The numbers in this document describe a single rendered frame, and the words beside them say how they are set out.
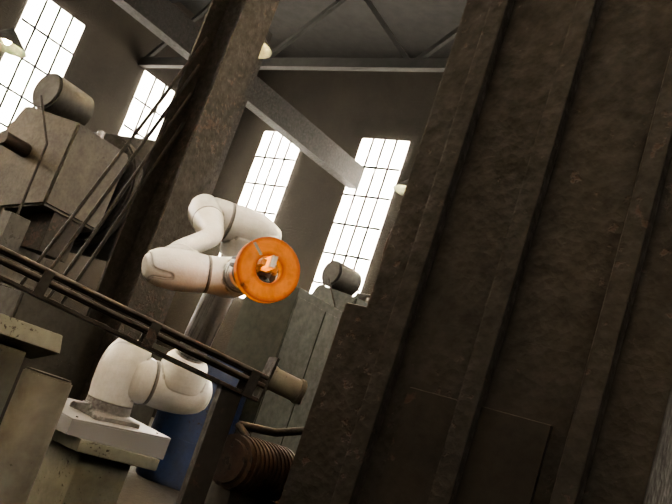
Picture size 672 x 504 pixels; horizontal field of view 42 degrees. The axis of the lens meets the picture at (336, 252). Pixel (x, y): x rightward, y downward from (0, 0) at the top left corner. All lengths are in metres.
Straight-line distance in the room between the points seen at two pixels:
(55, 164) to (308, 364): 2.79
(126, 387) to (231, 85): 2.95
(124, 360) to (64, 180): 4.66
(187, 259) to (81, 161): 5.37
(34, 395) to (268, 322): 3.96
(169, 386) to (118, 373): 0.18
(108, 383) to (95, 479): 0.31
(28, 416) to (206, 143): 3.48
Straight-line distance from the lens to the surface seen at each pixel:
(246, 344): 6.05
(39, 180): 7.58
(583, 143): 1.79
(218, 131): 5.48
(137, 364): 2.97
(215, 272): 2.29
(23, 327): 2.25
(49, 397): 2.14
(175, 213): 5.28
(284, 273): 2.03
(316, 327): 6.13
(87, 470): 2.96
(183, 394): 3.02
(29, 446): 2.15
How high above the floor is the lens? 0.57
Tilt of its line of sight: 12 degrees up
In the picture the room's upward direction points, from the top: 19 degrees clockwise
